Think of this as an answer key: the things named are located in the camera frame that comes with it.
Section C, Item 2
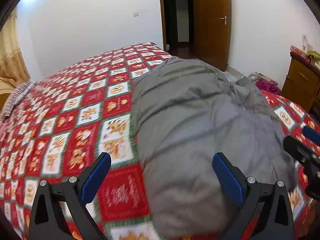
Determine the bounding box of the grey quilted down jacket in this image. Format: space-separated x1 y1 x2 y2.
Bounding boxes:
131 56 297 238

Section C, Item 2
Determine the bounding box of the magenta clothes pile on floor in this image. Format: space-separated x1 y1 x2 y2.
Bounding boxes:
247 72 281 95

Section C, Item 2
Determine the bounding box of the brown wooden cabinet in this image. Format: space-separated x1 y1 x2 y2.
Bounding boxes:
281 51 319 112

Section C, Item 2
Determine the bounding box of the red box on cabinet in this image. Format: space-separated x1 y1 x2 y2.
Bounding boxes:
290 45 311 63

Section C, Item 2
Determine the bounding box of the pink folded blanket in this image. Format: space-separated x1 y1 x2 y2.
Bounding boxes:
0 122 8 141

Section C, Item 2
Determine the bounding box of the striped grey pillow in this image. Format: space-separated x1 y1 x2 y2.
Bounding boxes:
1 81 36 121

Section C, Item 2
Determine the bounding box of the cream wooden headboard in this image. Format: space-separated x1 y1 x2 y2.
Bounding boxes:
0 77 17 110

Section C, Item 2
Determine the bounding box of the beige patterned curtain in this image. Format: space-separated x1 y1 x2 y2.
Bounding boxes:
0 8 30 87

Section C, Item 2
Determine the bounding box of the brown wooden door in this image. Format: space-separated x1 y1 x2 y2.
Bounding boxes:
194 0 231 71

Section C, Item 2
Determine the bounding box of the silver door handle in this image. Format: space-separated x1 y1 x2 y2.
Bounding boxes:
219 16 227 25

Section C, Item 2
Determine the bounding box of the brown wooden door frame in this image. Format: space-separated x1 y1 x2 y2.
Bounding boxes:
157 0 196 53

